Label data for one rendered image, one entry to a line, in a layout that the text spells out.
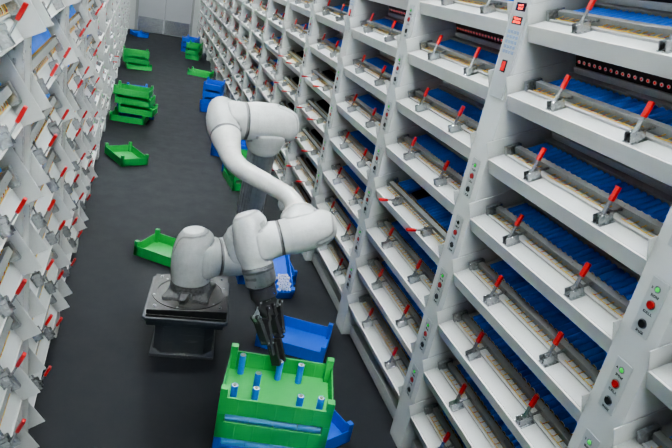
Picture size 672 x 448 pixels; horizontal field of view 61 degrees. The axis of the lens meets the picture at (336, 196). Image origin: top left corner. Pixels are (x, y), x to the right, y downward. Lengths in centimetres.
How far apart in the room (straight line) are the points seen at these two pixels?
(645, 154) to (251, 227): 95
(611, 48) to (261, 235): 96
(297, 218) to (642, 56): 91
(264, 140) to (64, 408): 113
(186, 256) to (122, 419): 60
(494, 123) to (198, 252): 120
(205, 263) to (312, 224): 80
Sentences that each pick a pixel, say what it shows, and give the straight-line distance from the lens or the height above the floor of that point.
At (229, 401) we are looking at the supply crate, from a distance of 160.
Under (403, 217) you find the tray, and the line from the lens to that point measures 216.
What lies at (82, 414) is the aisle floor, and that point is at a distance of 222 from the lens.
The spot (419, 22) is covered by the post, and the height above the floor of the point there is 141.
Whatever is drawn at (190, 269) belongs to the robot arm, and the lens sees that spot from 229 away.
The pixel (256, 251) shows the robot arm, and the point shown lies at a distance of 157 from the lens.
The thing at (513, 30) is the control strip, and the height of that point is 147.
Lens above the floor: 150
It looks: 20 degrees down
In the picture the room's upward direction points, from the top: 12 degrees clockwise
